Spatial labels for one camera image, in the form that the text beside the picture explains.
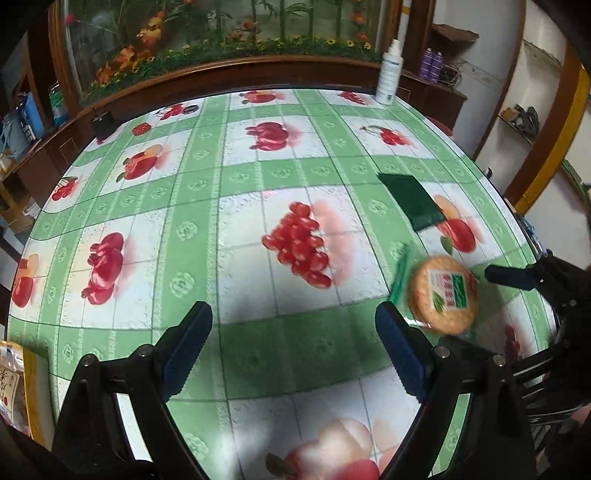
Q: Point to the clear packet beige label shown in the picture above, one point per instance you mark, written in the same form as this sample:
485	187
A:
9	387

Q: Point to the purple bottle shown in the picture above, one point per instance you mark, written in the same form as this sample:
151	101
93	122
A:
425	63
437	66

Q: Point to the blue plastic jug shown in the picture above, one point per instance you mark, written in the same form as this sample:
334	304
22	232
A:
28	120

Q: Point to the round cracker packet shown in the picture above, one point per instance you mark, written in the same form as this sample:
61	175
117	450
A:
443	295

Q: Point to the white spray bottle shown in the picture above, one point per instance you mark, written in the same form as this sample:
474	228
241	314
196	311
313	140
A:
388	74

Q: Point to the yellow cardboard box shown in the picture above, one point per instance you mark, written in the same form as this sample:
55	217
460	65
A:
39	392

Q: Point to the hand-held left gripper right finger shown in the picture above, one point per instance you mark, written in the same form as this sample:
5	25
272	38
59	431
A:
404	355

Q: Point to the dark wooden cabinet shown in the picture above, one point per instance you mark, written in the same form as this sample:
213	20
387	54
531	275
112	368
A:
231	74

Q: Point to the dark green snack packet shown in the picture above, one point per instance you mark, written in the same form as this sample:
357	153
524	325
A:
413	201

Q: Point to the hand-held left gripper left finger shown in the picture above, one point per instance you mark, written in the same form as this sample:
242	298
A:
187	355

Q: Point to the fruit print tablecloth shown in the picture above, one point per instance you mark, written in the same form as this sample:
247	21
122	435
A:
240	161

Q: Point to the small black object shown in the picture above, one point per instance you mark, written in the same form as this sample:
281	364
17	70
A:
104	123

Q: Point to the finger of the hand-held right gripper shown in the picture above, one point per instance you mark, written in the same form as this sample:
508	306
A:
510	277

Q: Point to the green printed bag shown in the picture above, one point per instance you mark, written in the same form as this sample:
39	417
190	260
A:
57	105

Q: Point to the aquarium with artificial flowers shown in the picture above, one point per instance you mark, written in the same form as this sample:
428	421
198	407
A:
207	32

